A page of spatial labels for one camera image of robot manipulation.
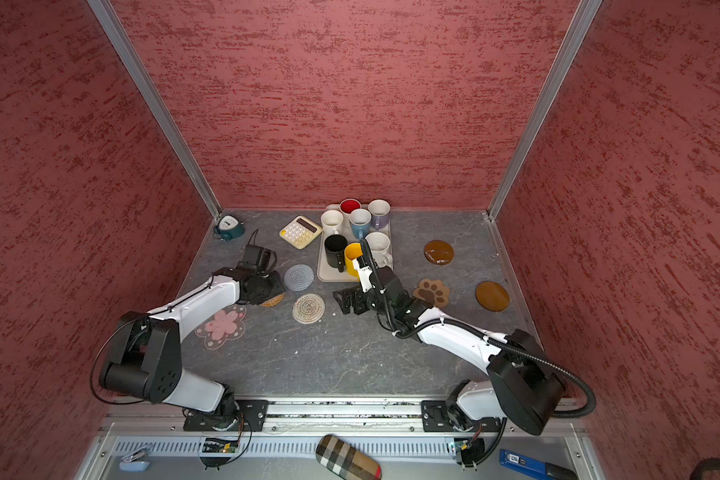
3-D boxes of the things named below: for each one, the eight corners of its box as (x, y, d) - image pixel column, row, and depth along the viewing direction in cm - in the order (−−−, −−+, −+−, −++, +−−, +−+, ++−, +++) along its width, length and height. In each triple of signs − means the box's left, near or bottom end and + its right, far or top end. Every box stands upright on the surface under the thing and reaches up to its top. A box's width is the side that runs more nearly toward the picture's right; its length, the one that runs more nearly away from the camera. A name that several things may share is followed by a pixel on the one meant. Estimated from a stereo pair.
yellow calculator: (278, 237, 115) (277, 232, 113) (299, 218, 121) (298, 214, 119) (302, 251, 110) (301, 247, 108) (323, 231, 117) (322, 227, 115)
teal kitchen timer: (216, 242, 113) (211, 234, 109) (224, 223, 119) (220, 215, 116) (240, 242, 113) (236, 234, 109) (247, 223, 119) (243, 215, 116)
